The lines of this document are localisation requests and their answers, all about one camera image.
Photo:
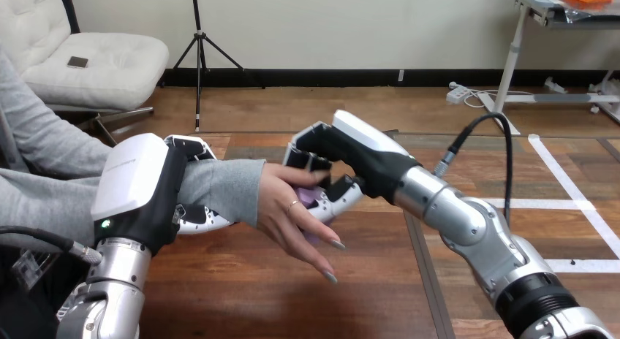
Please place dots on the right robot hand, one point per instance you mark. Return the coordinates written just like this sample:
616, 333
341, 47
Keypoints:
368, 157

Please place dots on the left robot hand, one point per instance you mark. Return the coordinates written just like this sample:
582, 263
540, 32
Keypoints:
131, 182

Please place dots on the person's hand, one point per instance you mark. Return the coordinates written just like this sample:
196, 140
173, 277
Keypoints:
278, 201

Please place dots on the purple block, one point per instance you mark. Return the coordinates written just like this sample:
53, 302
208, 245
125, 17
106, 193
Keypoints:
306, 196

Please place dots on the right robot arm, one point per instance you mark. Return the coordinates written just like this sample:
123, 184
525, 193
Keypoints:
460, 220

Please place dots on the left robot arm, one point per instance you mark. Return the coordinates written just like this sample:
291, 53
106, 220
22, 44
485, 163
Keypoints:
118, 278

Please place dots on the person's forearm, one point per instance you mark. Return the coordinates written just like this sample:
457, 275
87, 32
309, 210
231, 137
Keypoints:
218, 187

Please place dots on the person's body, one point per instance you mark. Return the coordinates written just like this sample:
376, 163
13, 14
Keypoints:
38, 124

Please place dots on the white power strip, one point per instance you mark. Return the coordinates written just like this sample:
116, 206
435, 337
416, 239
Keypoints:
457, 93

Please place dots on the white cushioned chair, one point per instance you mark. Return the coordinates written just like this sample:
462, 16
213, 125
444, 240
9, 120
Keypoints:
111, 65

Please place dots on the dark phone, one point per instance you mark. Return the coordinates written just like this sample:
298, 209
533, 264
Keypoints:
77, 62

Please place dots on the black tripod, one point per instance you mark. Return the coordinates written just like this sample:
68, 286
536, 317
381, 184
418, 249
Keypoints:
198, 61

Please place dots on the white desk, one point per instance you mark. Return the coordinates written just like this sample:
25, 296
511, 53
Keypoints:
509, 61

